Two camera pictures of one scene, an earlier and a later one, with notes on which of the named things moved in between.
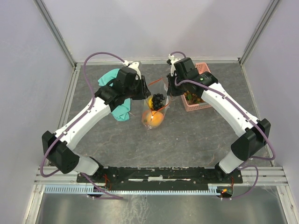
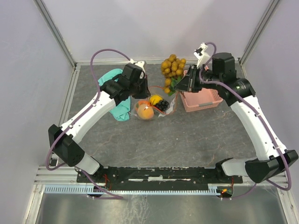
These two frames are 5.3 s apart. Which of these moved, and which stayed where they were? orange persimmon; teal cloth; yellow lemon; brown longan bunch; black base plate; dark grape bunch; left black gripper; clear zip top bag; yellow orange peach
Moved: brown longan bunch; dark grape bunch; yellow orange peach; clear zip top bag; yellow lemon; orange persimmon
Stayed: black base plate; left black gripper; teal cloth
